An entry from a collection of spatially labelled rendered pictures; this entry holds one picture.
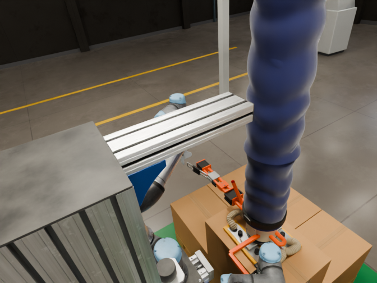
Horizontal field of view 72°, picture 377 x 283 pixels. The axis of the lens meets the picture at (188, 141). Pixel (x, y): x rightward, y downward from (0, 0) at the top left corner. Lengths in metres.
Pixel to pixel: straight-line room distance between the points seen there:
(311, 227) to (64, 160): 2.02
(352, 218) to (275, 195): 2.03
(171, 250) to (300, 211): 1.40
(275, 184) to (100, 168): 0.88
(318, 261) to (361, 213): 1.73
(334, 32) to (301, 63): 6.69
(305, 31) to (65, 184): 0.74
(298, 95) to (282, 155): 0.25
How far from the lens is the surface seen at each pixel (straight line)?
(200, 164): 1.86
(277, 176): 1.17
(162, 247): 1.24
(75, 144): 0.54
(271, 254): 1.03
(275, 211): 1.34
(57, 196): 0.44
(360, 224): 3.20
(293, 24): 0.87
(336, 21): 7.55
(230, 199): 1.61
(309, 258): 1.64
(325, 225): 2.34
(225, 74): 4.46
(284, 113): 0.97
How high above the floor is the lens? 2.30
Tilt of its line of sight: 35 degrees down
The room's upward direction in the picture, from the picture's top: 6 degrees counter-clockwise
